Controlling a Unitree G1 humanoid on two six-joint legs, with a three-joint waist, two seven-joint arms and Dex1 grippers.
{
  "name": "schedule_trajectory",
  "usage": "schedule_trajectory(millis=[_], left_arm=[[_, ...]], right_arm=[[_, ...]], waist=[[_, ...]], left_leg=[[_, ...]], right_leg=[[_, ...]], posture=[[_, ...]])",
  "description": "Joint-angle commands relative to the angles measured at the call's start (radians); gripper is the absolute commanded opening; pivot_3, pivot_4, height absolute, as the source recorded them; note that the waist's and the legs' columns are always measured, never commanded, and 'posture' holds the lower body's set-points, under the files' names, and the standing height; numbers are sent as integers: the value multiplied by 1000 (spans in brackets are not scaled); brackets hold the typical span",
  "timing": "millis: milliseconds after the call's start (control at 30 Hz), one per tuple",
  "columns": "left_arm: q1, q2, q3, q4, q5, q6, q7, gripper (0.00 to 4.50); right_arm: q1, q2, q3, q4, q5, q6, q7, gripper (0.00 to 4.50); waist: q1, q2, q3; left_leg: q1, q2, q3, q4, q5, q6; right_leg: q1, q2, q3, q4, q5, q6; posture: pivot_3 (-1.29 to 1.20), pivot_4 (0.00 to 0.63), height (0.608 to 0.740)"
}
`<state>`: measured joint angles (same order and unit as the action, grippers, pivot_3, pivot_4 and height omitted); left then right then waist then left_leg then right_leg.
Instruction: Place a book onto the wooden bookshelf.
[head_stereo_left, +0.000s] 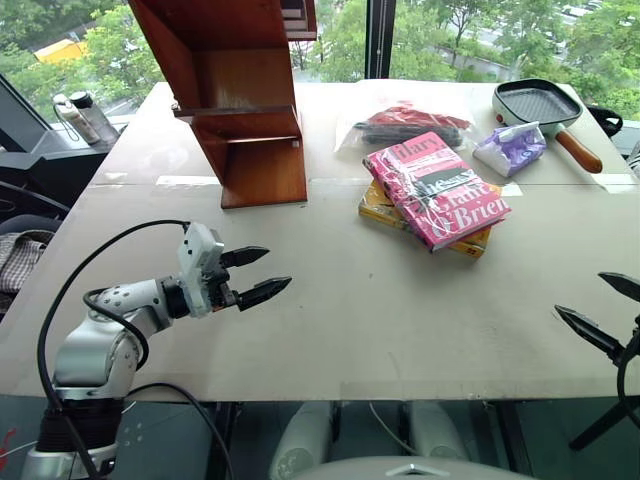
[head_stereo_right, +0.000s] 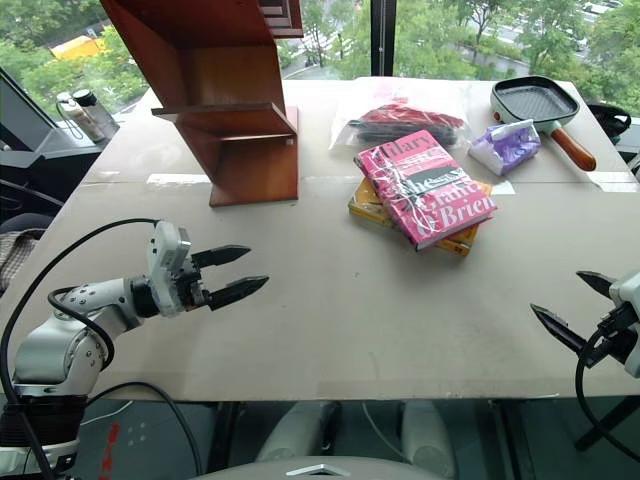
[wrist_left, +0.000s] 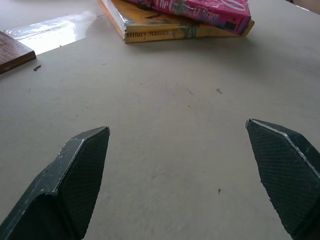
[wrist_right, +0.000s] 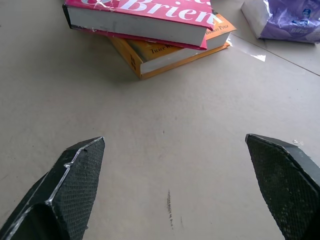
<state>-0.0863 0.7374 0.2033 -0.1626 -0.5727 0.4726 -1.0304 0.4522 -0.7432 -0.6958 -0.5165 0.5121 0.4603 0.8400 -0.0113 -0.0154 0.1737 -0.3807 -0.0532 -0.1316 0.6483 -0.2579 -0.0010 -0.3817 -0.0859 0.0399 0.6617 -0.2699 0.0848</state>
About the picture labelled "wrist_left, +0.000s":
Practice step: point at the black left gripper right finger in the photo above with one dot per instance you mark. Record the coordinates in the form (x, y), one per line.
(287, 170)

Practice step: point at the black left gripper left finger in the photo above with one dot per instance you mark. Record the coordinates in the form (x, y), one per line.
(62, 190)

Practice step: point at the pink paperback book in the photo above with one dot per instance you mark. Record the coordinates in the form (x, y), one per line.
(200, 10)

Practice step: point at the yellow paperback book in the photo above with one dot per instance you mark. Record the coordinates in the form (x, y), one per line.
(160, 27)

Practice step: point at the brown wooden board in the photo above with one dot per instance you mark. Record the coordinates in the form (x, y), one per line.
(12, 53)

